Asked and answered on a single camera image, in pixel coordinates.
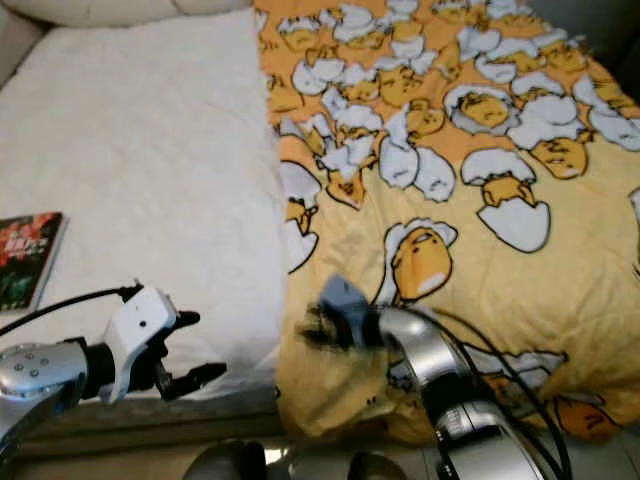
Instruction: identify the red and green book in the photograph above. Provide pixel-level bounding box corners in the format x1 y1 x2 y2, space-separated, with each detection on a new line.
0 212 69 313

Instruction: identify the yellow cartoon egg blanket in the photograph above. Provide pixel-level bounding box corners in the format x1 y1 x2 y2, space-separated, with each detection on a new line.
255 0 640 446

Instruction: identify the white quilted mattress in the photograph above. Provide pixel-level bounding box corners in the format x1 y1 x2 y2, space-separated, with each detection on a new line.
0 8 286 401

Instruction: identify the beige knotted pillow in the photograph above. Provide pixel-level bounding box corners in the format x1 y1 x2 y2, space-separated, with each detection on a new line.
5 0 256 26

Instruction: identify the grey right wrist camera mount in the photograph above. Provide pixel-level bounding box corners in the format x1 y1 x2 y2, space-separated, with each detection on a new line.
320 277 371 341

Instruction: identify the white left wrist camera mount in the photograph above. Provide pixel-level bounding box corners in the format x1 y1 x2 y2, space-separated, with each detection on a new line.
105 285 181 401

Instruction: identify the grey upholstered bed frame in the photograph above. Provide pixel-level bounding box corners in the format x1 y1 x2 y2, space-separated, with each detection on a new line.
15 390 286 461

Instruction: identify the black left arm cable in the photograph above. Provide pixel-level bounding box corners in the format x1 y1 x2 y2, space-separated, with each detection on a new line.
0 285 146 336

